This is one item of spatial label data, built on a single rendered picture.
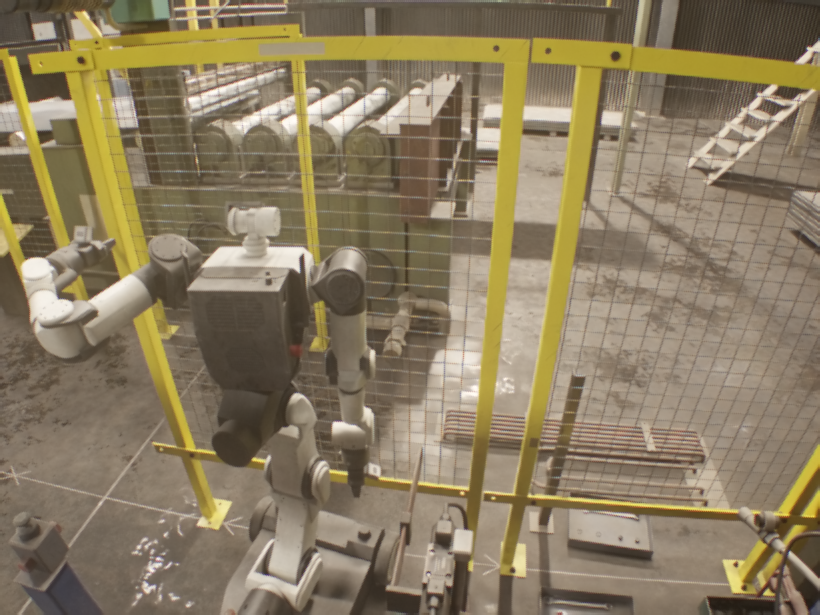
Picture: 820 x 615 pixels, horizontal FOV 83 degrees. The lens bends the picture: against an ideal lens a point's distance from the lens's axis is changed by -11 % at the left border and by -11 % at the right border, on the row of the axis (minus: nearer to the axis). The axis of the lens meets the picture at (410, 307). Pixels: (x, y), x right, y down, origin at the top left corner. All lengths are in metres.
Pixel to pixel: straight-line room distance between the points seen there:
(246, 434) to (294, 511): 0.54
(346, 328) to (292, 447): 0.46
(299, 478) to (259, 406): 0.41
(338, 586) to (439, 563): 1.13
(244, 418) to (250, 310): 0.33
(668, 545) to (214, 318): 2.03
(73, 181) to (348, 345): 3.22
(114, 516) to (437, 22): 11.01
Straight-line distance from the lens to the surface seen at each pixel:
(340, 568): 2.04
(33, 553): 1.80
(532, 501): 1.91
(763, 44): 13.20
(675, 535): 2.55
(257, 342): 1.16
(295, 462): 1.62
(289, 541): 1.85
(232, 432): 1.32
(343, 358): 1.31
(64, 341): 1.27
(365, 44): 1.24
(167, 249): 1.29
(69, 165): 4.19
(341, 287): 1.17
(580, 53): 1.21
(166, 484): 2.70
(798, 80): 1.37
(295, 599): 1.82
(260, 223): 1.23
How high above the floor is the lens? 1.90
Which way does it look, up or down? 31 degrees down
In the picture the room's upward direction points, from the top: straight up
